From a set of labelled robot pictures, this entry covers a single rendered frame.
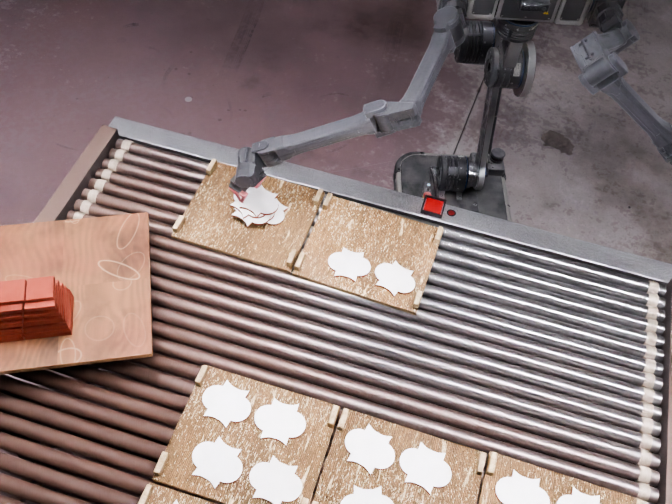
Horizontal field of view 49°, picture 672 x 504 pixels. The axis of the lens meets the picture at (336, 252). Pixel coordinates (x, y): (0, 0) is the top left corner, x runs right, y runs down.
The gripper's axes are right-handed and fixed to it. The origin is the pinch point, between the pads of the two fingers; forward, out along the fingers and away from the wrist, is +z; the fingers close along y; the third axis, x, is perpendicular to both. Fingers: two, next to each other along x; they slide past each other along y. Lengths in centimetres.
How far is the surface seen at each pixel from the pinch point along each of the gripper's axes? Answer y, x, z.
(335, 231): 8.0, -30.5, 3.9
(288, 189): 13.1, -7.3, 4.4
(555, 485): -27, -126, 2
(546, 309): 24, -101, 4
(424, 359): -14, -78, 5
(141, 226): -33.8, 14.5, -4.9
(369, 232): 14.5, -39.7, 3.7
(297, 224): 2.7, -18.7, 4.3
